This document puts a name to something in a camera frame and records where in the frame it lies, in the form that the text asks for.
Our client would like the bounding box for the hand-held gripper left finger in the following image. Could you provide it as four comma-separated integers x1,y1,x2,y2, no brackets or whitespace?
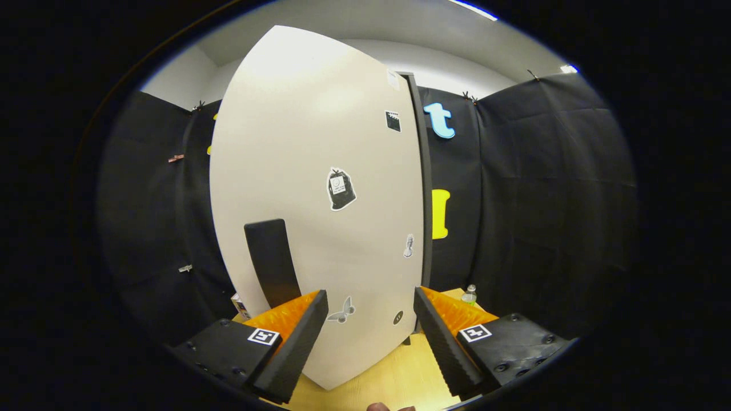
171,289,330,404

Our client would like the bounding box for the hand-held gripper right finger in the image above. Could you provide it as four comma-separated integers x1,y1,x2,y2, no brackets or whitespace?
413,287,572,400

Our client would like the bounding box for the grey shoe cabinet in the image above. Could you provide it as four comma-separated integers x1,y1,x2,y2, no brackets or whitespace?
400,71,433,346

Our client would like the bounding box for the beige shoe cabinet door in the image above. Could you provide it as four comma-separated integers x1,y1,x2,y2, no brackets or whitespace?
209,25,424,391

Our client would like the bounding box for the black door handle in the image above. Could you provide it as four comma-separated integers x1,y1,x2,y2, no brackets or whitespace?
244,219,302,309

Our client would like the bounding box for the black backdrop cloth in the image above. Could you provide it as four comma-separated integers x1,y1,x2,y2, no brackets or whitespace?
100,71,639,349

